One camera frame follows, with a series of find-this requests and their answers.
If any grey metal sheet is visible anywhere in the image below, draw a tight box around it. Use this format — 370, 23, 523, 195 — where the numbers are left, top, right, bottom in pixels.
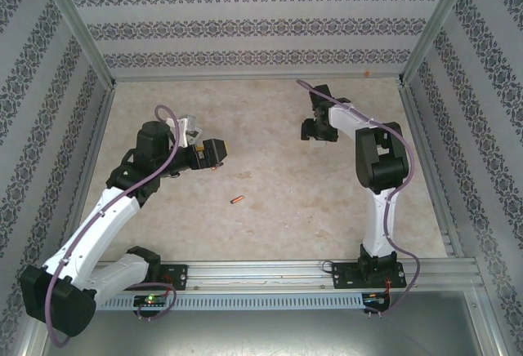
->
40, 290, 502, 356

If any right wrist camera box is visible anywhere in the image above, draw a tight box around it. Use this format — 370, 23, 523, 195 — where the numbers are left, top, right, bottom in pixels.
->
311, 83, 333, 107

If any aluminium frame post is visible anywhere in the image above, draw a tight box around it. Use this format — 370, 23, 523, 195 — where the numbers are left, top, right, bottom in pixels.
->
39, 0, 118, 90
396, 0, 479, 87

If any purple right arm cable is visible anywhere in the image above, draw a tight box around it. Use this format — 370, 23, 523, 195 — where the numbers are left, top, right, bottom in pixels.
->
296, 79, 422, 320

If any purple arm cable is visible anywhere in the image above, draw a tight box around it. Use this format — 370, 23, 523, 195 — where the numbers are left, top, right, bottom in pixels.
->
296, 79, 422, 320
45, 105, 181, 349

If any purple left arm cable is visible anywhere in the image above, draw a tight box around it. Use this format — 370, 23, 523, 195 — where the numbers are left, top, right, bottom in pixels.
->
45, 105, 181, 349

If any aluminium side rail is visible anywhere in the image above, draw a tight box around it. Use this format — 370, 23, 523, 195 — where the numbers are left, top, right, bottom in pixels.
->
398, 84, 465, 259

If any small circuit board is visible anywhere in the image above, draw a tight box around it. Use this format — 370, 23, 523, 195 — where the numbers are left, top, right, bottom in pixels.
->
362, 291, 391, 306
133, 295, 167, 308

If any aluminium mounting rail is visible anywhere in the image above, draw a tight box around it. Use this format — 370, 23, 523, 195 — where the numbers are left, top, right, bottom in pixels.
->
96, 260, 480, 292

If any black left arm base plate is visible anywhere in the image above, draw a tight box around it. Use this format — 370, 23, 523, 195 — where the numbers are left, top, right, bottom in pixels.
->
157, 264, 189, 291

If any slotted grey cable duct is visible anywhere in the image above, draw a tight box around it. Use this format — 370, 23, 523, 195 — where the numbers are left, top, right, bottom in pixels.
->
96, 292, 364, 310

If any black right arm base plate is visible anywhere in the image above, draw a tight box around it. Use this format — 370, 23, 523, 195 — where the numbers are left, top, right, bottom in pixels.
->
331, 260, 405, 291

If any aluminium back rail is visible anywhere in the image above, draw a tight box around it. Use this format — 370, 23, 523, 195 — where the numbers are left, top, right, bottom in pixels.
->
112, 73, 404, 85

